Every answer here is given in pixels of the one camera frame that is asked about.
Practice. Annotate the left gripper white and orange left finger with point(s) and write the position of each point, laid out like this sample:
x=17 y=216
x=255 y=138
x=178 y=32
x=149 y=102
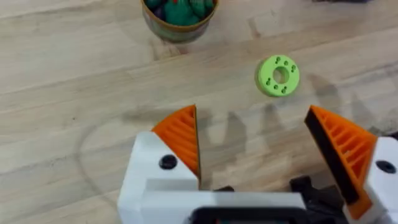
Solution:
x=174 y=149

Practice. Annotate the left gripper white and orange right finger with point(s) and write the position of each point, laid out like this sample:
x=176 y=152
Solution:
x=357 y=155

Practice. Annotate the green disc with holes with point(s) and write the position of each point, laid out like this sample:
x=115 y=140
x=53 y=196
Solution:
x=277 y=76

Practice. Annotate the tub of toy vegetables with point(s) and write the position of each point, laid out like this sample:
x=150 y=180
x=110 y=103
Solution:
x=179 y=18

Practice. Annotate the dark object at table edge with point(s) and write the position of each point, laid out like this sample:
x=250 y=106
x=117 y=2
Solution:
x=340 y=1

